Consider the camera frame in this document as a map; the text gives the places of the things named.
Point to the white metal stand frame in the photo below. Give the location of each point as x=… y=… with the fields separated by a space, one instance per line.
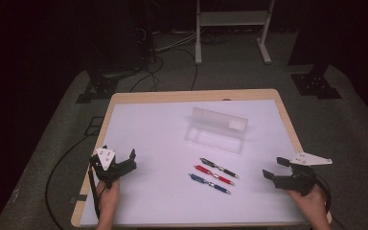
x=233 y=18

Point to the blue pen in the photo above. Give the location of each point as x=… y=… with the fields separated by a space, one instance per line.
x=209 y=183

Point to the black pen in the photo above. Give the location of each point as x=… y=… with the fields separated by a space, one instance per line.
x=218 y=167

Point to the person's left hand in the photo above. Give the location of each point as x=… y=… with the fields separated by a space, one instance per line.
x=108 y=201

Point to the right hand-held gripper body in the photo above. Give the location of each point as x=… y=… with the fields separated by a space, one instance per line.
x=300 y=180

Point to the white table mat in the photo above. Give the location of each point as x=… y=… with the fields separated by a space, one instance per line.
x=159 y=198

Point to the black stand base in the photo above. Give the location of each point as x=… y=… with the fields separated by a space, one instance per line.
x=314 y=84
x=100 y=86

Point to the red pen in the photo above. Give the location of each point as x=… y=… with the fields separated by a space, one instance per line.
x=214 y=174

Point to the person's right hand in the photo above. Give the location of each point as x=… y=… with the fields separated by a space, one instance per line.
x=314 y=206

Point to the black tape square outline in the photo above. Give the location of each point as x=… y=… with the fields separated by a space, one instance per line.
x=94 y=125

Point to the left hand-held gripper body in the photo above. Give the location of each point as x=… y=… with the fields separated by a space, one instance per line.
x=103 y=166

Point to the clear plastic pencil case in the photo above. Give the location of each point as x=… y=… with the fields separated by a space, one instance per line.
x=217 y=134

